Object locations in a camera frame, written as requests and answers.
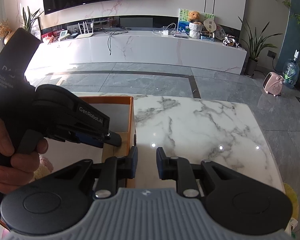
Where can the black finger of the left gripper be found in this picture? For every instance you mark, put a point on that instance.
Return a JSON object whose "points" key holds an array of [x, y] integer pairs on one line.
{"points": [[112, 138]]}

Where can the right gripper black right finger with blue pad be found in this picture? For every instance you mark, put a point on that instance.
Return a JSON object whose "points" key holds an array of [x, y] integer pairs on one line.
{"points": [[187, 176]]}

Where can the person's left hand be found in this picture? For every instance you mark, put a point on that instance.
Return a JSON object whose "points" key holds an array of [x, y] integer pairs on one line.
{"points": [[22, 166]]}

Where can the brown round vase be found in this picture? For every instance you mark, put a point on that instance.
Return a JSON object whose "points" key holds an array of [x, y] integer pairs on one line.
{"points": [[8, 37]]}

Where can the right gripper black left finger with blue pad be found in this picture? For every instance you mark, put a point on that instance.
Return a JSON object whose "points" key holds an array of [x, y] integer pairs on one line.
{"points": [[114, 173]]}

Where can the white marble TV cabinet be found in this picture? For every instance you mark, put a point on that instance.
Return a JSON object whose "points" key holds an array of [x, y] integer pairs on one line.
{"points": [[140, 47]]}

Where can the potted green floor plant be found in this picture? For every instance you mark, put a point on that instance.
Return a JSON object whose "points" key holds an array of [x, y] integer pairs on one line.
{"points": [[257, 42]]}

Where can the orange cardboard storage box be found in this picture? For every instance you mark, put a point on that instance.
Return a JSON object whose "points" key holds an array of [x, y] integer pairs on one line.
{"points": [[120, 109]]}

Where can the pink small heater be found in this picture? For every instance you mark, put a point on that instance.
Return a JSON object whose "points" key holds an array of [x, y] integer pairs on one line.
{"points": [[273, 84]]}

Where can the white wifi router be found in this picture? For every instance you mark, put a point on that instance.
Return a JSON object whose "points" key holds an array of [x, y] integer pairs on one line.
{"points": [[84, 31]]}

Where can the blue water jug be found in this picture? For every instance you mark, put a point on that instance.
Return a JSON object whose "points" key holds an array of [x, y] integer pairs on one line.
{"points": [[291, 71]]}

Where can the brown teddy bear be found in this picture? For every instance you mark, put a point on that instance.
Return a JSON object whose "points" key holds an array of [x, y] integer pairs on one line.
{"points": [[193, 16]]}

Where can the pink flower plush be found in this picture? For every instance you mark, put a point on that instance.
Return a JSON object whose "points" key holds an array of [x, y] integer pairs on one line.
{"points": [[45, 168]]}

